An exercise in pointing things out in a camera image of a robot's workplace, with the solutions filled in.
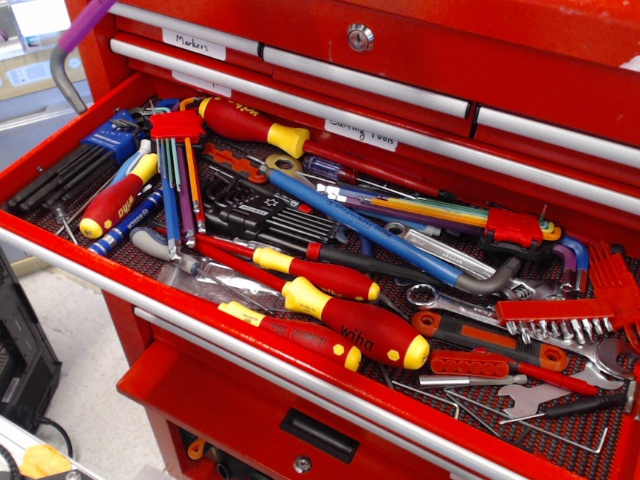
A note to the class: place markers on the large violet Allen key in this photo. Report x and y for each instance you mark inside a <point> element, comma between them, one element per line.
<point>90,16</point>

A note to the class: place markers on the black Torx key set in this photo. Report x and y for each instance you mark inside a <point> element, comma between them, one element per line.
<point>236,208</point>

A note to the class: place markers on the large blue Allen key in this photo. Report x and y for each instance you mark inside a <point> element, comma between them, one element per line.
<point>433,266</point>

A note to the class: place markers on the thin silver hex key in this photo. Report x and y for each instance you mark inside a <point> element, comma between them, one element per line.
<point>594,449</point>

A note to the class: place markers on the chest key lock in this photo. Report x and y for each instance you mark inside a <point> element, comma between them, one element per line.
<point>360,37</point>

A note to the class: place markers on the blue violet short hex keys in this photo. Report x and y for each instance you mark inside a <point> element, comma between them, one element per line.
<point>575,264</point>

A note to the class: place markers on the red folding key set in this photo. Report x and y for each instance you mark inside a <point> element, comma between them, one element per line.
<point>613,282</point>

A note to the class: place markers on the red tool chest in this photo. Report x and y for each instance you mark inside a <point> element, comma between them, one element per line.
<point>445,57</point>

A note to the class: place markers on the medium red yellow screwdriver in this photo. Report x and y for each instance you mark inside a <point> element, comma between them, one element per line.
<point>338,280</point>

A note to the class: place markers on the purple clear small screwdriver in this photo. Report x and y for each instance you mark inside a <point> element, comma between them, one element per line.
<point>321,167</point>

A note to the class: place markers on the top red yellow screwdriver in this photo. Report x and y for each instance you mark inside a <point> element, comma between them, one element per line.
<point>240,122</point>

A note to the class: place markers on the large red yellow Wiha screwdriver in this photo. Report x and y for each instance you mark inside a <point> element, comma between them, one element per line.
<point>380,334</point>

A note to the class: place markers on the white label Cutting Tools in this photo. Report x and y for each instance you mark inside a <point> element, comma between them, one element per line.
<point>361,135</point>

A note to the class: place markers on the slim red yellow screwdriver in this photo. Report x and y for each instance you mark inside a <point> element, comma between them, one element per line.
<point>317,338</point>

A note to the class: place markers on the orange black tool upper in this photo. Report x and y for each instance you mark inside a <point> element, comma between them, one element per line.
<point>240,166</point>

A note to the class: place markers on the coloured hex keys red holder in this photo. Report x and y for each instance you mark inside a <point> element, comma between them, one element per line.
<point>175,132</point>

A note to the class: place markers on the rainbow hex keys red holder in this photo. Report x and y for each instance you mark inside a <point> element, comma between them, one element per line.
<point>498,225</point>

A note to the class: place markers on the red bit holder strip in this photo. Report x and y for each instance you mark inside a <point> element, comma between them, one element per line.
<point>473,363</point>

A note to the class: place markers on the left red yellow Wiha screwdriver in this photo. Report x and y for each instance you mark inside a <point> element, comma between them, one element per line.
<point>116,201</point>

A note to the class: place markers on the open red tool drawer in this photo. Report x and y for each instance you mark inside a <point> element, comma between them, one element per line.
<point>301,380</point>

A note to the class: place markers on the blue Bosch pen tool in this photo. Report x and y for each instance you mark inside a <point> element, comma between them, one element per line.
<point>116,235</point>

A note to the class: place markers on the black hex keys blue holder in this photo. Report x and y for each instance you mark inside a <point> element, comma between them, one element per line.
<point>108,146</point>

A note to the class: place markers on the thin red shaft screwdriver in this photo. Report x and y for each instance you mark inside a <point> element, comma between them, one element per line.
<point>555,378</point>

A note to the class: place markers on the white label Markers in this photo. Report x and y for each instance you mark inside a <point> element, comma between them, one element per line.
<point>194,44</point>

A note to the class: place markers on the flat silver spanner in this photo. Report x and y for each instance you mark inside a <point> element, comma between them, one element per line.
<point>526,400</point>

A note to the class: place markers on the red holder with silver bits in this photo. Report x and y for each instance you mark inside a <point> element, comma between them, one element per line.
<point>580,321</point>

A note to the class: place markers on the black precision screwdriver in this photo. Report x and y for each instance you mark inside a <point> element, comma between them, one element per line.
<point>583,406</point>

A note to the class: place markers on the silver combination wrench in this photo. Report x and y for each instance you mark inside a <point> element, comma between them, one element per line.
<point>610,353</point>

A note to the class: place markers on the black box on floor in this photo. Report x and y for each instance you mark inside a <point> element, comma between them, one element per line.
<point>30,370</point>

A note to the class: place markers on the grey blue handled tool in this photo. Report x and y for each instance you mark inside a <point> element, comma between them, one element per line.
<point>156,245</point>

